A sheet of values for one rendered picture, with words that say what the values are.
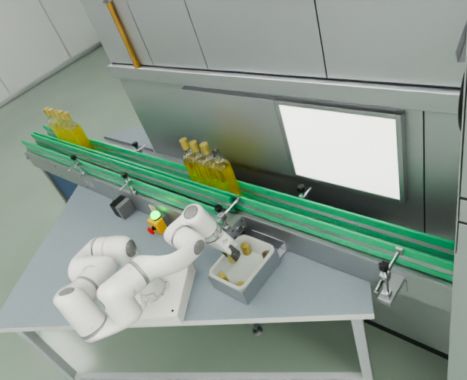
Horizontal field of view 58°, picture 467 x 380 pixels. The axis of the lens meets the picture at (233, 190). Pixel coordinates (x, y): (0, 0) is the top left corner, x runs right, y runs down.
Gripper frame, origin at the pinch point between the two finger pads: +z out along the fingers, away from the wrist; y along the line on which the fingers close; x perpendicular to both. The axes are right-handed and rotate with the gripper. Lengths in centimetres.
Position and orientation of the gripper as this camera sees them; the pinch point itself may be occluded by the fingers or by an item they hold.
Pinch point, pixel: (231, 252)
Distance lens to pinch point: 151.6
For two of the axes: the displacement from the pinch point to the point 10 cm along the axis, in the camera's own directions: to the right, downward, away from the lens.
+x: -5.2, 8.0, -3.0
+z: 4.3, 5.5, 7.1
